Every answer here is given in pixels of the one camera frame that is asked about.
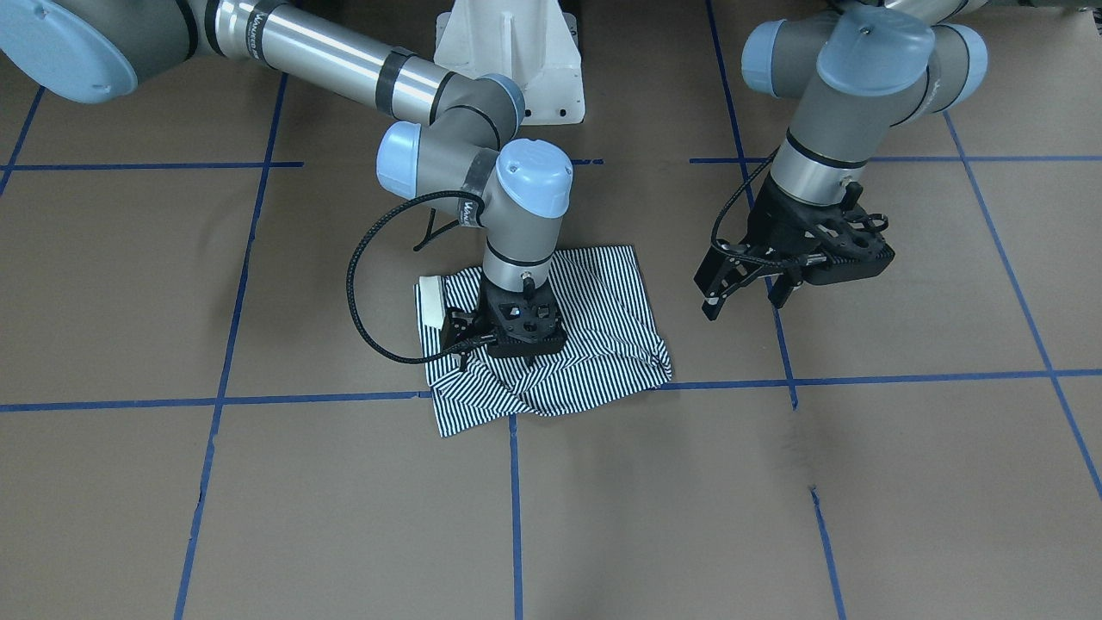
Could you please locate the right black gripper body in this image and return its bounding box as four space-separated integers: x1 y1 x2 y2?
472 280 509 353

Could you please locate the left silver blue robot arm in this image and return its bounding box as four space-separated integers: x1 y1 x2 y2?
694 1 988 320

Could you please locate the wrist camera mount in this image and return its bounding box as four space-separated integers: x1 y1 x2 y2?
796 181 896 285
486 280 568 358

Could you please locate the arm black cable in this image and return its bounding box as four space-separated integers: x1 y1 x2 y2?
346 189 483 366
711 151 810 268

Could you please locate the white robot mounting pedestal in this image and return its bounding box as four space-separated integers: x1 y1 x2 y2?
434 1 586 126

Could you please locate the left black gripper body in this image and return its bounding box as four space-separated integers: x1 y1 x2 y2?
741 181 827 262

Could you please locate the striped polo shirt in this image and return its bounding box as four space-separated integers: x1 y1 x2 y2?
415 244 674 438

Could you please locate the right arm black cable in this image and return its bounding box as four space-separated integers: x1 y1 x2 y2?
346 189 483 366

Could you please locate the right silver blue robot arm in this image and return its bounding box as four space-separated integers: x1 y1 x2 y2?
1 1 573 365

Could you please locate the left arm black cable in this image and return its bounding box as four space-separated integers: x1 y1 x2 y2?
711 151 810 268

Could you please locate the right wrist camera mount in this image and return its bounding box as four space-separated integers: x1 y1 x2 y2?
486 280 568 358

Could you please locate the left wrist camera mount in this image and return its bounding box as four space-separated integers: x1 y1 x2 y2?
796 181 896 285

